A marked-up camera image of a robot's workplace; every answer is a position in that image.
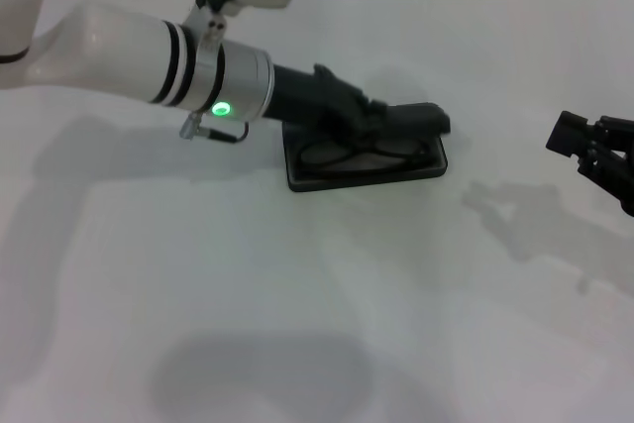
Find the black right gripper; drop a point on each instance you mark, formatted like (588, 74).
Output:
(619, 160)

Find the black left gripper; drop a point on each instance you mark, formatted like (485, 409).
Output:
(307, 96)

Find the black thin-frame glasses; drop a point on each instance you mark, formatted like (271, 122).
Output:
(356, 151)

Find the black glasses case grey lining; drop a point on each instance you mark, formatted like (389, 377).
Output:
(421, 118)

